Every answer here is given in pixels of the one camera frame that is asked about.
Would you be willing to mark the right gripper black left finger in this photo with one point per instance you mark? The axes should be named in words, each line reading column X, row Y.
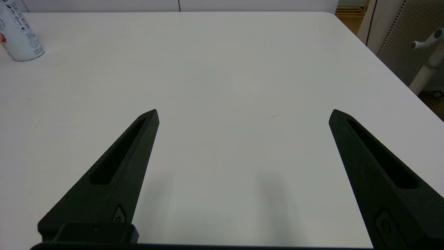
column 114, row 187

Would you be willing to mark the blue capped white bottle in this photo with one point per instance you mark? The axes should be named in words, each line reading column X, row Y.
column 20, row 38

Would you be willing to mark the white perforated panel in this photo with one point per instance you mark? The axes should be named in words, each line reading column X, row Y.
column 409, row 38

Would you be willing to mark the white side table leg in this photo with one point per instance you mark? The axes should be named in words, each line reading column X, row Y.
column 428, row 71

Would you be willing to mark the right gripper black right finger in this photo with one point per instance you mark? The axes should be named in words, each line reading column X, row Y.
column 392, row 187

